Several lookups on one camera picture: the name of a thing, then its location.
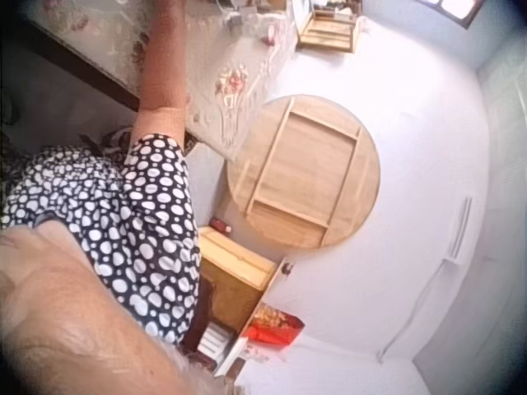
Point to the red object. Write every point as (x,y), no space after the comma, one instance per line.
(220,225)

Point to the floral tablecloth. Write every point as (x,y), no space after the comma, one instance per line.
(230,70)

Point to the round wooden table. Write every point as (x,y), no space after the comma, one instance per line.
(304,173)

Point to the white slatted crate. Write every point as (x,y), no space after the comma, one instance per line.
(213,341)

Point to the white door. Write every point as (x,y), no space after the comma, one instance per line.
(436,288)

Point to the window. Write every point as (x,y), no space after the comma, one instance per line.
(450,9)

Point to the red snack bag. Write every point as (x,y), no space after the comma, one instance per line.
(275,327)

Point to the wooden cabinet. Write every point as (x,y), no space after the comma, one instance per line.
(234,271)

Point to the wooden stool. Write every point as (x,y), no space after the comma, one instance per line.
(329,31)

